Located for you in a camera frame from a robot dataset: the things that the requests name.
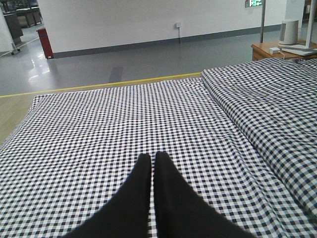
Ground green exit sign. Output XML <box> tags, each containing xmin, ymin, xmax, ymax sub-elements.
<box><xmin>245</xmin><ymin>0</ymin><xmax>263</xmax><ymax>8</ymax></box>

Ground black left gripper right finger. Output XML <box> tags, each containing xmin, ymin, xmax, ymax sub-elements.
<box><xmin>154</xmin><ymin>152</ymin><xmax>252</xmax><ymax>238</ymax></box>

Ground white power adapter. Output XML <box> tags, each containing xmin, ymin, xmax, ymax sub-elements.
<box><xmin>268</xmin><ymin>47</ymin><xmax>280</xmax><ymax>55</ymax></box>

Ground white lamp base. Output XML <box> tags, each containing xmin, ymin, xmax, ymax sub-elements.
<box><xmin>281</xmin><ymin>0</ymin><xmax>317</xmax><ymax>56</ymax></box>

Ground checkered bed sheet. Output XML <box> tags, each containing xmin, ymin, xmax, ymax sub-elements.
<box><xmin>0</xmin><ymin>78</ymin><xmax>317</xmax><ymax>238</ymax></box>

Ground grey metal pole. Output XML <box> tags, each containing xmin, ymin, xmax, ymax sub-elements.
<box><xmin>260</xmin><ymin>0</ymin><xmax>266</xmax><ymax>43</ymax></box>

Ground white cylindrical heater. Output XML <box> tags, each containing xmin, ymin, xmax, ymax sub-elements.
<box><xmin>278</xmin><ymin>19</ymin><xmax>299</xmax><ymax>47</ymax></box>

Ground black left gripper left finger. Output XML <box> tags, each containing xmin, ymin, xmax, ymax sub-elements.
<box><xmin>64</xmin><ymin>154</ymin><xmax>151</xmax><ymax>238</ymax></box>

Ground wooden nightstand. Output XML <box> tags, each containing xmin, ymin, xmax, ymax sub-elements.
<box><xmin>251</xmin><ymin>41</ymin><xmax>317</xmax><ymax>60</ymax></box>

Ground red fire extinguisher box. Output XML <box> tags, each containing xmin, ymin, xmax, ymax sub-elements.
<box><xmin>37</xmin><ymin>28</ymin><xmax>54</xmax><ymax>59</ymax></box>

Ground checkered folded quilt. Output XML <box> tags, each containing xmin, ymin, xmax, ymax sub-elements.
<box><xmin>201</xmin><ymin>58</ymin><xmax>317</xmax><ymax>217</ymax></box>

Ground grey wheeled cart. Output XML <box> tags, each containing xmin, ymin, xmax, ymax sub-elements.
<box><xmin>0</xmin><ymin>10</ymin><xmax>23</xmax><ymax>55</ymax></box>

